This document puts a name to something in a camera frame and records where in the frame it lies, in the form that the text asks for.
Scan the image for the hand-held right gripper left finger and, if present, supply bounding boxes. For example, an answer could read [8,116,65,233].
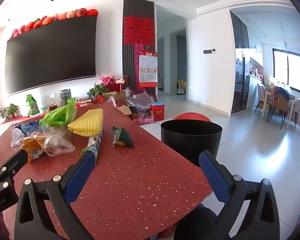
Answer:
[14,151,97,240]

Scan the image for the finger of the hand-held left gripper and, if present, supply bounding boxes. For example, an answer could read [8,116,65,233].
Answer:
[0,150,28,184]

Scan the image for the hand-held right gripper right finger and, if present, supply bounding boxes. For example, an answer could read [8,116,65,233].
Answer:
[199,150,280,240]

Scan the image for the yellow snack wrapper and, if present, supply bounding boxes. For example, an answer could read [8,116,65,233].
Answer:
[21,135,47,163]

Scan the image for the teal cracker packet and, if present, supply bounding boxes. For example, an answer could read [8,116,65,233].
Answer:
[79,132,103,164]

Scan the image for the blue plastic wrapper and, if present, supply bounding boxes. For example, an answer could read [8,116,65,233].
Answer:
[14,121,42,136]

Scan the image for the clear plastic bag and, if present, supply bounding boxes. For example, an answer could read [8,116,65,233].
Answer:
[11,126,75,157]

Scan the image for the black trash bin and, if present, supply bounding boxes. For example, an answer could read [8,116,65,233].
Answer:
[160,120,223,168]

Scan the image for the yellow foam fruit net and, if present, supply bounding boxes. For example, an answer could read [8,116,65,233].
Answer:
[67,109,103,137]

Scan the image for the dark green snack wrapper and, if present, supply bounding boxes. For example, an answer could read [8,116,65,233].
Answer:
[112,126,134,147]

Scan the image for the green plastic bag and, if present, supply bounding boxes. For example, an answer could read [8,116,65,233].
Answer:
[39,97,77,128]

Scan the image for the low console with red top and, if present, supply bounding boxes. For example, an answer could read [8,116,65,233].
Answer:
[0,99,93,128]

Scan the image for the small potted plant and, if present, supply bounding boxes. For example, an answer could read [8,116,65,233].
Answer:
[4,104,18,119]

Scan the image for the person's dark trouser leg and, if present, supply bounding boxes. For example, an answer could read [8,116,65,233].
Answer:
[174,204,218,240]

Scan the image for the green snack bag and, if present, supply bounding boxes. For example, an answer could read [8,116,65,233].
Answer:
[26,94,40,117]

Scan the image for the red plastic stool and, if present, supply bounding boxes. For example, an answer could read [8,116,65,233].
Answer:
[172,112,212,123]

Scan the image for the red snack box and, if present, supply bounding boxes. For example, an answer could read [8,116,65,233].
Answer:
[75,99,93,108]

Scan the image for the white plastic bag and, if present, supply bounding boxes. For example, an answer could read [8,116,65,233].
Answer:
[47,93,62,108]

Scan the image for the tall silver drink can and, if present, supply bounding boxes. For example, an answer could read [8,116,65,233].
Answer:
[59,89,71,105]

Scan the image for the pink fruit box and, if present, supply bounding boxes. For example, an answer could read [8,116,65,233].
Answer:
[134,116,154,126]

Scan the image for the red gift box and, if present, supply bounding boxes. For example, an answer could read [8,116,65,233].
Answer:
[150,102,164,122]

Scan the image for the green leafy potted plant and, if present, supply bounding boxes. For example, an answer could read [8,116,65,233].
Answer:
[87,84,108,98]

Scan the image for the grey dining chair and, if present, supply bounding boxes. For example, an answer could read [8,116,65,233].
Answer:
[254,83,268,114]
[294,97,300,127]

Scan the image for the purple plastic bag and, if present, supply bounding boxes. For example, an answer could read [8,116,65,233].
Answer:
[127,91,152,113]

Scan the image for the yellow chair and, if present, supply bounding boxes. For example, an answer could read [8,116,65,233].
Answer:
[177,79,187,95]

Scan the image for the pink flower bouquet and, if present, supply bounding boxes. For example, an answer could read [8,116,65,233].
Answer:
[99,75,115,87]

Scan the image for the tall black glass cabinet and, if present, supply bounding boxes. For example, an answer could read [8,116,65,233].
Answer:
[229,10,250,117]

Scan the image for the dining chair with blue garment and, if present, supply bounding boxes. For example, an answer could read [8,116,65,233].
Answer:
[270,86,290,128]

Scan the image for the white sideboard with items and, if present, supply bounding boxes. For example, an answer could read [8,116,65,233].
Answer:
[249,57,267,90]

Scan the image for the large black television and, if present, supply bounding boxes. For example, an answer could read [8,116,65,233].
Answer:
[4,15,98,97]

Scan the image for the white dining table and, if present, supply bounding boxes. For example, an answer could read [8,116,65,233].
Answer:
[264,85,297,122]

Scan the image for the pink lattice paper hanging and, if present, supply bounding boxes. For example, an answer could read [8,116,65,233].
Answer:
[134,44,144,88]

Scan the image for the dark framed window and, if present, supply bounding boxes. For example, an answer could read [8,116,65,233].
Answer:
[272,48,300,92]

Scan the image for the row of red paper lanterns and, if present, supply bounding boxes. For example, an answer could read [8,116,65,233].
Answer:
[12,8,99,38]

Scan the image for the wall calendar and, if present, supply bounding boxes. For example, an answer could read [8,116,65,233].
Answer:
[138,51,158,88]

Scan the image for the dark slatted wall panel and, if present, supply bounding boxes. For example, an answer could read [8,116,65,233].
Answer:
[122,0,157,94]

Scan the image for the red paper wall decoration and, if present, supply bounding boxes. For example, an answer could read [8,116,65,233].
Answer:
[123,16,155,47]

